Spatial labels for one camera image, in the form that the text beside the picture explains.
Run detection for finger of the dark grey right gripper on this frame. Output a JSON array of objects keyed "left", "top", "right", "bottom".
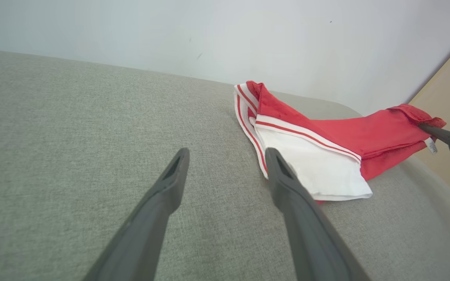
[{"left": 418, "top": 123, "right": 450, "bottom": 146}]

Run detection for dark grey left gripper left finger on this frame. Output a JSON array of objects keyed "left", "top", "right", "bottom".
[{"left": 82, "top": 148, "right": 190, "bottom": 281}]

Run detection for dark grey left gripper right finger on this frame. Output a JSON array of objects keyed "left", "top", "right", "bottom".
[{"left": 265, "top": 148, "right": 371, "bottom": 281}]

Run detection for red shorts with white stripes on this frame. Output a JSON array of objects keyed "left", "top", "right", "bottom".
[{"left": 234, "top": 81, "right": 447, "bottom": 204}]

